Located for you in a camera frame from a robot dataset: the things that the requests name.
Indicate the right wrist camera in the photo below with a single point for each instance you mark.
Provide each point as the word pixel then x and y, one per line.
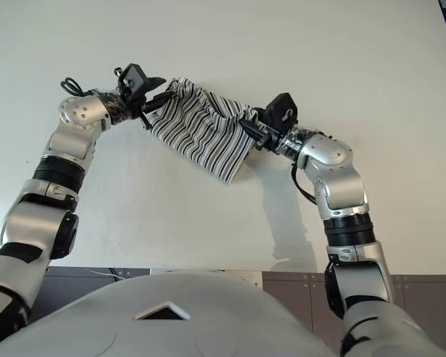
pixel 280 113

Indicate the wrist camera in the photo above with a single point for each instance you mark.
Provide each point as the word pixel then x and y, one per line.
pixel 134 82
pixel 280 113

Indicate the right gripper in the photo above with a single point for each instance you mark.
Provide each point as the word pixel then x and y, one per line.
pixel 271 139

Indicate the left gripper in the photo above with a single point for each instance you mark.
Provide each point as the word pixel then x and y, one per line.
pixel 115 108

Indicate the robot body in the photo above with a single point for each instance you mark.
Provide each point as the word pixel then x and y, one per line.
pixel 171 320

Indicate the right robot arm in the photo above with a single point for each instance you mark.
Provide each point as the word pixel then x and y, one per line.
pixel 338 175

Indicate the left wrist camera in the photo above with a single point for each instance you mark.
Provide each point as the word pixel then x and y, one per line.
pixel 134 82

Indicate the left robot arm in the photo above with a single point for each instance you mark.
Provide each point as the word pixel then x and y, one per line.
pixel 63 145

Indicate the black white striped T-shirt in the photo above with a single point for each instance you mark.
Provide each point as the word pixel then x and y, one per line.
pixel 200 134

